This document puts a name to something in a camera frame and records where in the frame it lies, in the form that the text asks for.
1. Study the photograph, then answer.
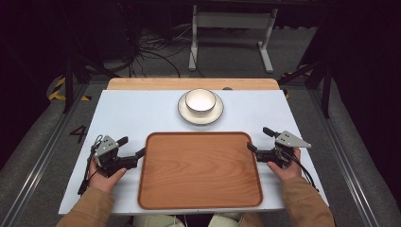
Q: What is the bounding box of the person's left leg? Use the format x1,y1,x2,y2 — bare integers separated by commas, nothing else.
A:
131,214,186,227

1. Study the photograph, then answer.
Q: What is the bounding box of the bundle of black floor cables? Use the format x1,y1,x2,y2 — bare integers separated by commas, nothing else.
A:
124,26,204,79

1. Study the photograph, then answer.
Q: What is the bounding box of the wooden tray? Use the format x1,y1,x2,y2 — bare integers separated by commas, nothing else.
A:
137,131,264,211

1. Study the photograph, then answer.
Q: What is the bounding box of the black tripod stand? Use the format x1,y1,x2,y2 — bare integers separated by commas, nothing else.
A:
277,60,333,120
61,52,121,115

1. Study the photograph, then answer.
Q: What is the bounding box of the white metal stand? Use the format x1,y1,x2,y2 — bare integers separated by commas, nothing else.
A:
187,4,279,75

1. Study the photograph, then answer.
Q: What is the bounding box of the person's right hand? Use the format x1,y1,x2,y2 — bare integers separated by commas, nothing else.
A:
266,147,304,183

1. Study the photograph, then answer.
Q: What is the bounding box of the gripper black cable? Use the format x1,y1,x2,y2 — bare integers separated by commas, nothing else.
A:
282,150,320,192
77,134,104,197

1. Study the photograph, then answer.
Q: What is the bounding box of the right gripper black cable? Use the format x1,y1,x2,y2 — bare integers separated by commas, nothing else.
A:
282,150,320,192

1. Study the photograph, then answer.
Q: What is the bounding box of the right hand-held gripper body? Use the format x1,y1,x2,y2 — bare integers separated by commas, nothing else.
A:
254,130,313,169

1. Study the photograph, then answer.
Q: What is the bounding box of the aluminium floor rail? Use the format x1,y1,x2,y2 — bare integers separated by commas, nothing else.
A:
306,89,381,227
0,84,90,227

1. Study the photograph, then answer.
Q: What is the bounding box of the person's leg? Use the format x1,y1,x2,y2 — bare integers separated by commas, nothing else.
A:
131,214,186,227
207,212,244,227

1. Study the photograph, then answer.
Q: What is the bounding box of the white bowl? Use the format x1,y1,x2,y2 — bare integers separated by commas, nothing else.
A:
183,88,218,115

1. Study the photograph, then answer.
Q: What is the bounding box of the white plate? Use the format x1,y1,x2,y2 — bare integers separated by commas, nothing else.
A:
177,92,225,126

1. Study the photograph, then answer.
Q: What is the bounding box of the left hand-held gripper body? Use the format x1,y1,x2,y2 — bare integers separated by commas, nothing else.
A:
93,134,140,178

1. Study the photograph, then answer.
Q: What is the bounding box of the white table cover board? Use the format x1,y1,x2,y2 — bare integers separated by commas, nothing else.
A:
58,89,329,216

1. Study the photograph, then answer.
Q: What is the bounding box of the person's left hand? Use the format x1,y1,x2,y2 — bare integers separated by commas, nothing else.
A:
87,157,128,195

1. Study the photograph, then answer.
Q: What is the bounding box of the yellow black floor tape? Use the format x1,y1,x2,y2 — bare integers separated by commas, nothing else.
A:
46,77,93,102

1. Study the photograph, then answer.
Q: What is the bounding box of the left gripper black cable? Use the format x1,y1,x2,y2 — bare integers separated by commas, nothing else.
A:
77,134,104,197

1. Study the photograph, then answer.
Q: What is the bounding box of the person's right leg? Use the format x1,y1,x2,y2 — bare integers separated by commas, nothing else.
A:
207,212,244,227

